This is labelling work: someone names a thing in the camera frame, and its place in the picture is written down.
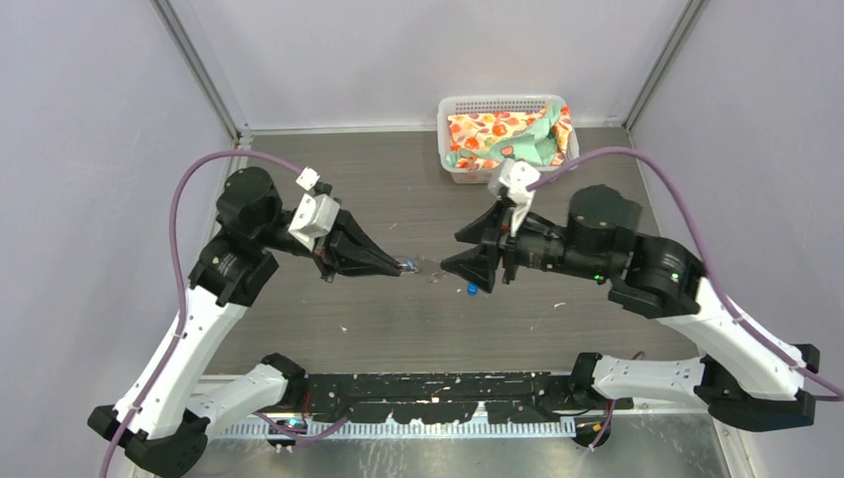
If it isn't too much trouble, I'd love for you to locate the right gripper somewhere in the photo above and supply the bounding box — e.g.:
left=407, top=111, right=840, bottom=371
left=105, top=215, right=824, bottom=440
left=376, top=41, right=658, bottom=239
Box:
left=436, top=194, right=602, bottom=290

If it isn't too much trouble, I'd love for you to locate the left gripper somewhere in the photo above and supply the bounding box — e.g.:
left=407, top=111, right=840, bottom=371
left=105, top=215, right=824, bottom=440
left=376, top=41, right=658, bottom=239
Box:
left=257, top=205, right=402, bottom=283

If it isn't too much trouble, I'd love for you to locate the large metal keyring disc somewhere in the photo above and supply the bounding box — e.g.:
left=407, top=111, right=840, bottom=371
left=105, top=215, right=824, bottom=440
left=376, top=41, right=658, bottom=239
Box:
left=397, top=255, right=446, bottom=284

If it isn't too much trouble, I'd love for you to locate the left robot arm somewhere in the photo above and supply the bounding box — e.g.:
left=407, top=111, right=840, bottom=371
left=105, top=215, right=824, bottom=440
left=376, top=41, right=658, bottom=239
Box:
left=88, top=167, right=404, bottom=477

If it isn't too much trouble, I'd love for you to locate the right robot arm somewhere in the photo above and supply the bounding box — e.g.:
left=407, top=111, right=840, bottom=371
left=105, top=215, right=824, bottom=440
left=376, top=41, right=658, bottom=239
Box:
left=441, top=184, right=820, bottom=432

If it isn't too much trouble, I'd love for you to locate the white plastic basket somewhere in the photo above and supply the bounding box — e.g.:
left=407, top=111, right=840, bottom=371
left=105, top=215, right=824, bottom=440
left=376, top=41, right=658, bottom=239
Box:
left=437, top=94, right=581, bottom=184

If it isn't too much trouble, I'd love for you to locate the floral patterned cloth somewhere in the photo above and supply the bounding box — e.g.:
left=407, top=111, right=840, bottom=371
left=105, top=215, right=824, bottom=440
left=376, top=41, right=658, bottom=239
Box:
left=445, top=100, right=573, bottom=172

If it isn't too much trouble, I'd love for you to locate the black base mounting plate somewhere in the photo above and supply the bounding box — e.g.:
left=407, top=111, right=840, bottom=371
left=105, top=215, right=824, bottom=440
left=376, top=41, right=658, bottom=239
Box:
left=274, top=371, right=608, bottom=424

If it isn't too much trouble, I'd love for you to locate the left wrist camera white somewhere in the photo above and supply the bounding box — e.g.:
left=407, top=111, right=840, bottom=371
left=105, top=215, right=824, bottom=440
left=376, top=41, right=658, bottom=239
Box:
left=288, top=167, right=340, bottom=252

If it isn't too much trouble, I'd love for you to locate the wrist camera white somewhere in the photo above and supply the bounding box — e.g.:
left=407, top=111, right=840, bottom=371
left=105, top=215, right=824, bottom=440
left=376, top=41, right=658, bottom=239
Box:
left=288, top=167, right=340, bottom=252
left=488, top=158, right=541, bottom=237

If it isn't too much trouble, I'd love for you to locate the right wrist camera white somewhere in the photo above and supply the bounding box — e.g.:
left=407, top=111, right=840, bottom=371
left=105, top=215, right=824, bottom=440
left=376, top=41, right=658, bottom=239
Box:
left=488, top=158, right=541, bottom=237

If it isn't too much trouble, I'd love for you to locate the aluminium frame rail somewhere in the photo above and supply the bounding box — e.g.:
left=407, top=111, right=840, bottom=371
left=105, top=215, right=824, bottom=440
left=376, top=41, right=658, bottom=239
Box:
left=186, top=365, right=706, bottom=444

